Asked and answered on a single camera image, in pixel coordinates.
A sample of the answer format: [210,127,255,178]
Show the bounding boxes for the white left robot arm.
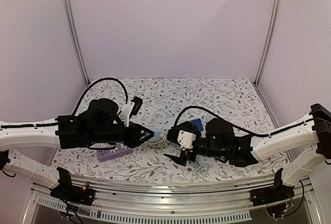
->
[1,98,154,200]

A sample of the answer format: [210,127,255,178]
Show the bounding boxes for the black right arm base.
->
[250,168,294,206]

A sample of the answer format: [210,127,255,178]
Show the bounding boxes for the aluminium front table rail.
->
[22,172,324,224]

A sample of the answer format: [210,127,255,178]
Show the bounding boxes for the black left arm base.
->
[50,167,96,206]

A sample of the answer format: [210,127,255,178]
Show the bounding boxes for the right aluminium frame post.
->
[253,0,281,87]

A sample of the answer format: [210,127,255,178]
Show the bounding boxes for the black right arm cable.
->
[173,106,275,139]

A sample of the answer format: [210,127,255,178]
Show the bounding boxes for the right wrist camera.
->
[177,130,197,150]

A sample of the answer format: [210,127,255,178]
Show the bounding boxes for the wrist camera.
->
[177,130,197,150]
[119,97,143,127]

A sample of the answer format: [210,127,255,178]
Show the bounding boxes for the light blue power strip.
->
[206,115,213,122]

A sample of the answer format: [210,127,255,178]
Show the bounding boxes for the left aluminium frame post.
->
[63,0,90,85]

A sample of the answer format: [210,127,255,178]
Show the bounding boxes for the dark blue cube socket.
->
[189,118,204,132]

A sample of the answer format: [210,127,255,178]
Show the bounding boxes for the light blue charger plug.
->
[148,128,161,142]

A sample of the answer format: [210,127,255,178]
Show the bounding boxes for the aluminium frame post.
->
[253,0,281,87]
[63,0,90,85]

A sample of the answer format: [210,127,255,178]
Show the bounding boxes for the purple power strip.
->
[97,143,134,162]

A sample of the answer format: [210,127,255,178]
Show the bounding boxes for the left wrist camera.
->
[119,97,143,127]

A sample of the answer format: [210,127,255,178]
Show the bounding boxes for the floral patterned table mat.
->
[51,79,289,184]

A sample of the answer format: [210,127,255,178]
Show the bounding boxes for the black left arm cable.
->
[0,77,129,129]

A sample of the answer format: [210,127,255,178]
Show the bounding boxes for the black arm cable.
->
[173,106,275,139]
[0,77,129,129]

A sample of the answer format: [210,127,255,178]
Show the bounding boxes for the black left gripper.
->
[89,122,154,148]

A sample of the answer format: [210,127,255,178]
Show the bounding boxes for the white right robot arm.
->
[167,114,330,201]

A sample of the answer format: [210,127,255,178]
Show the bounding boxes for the cream coiled power cable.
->
[144,137,169,147]

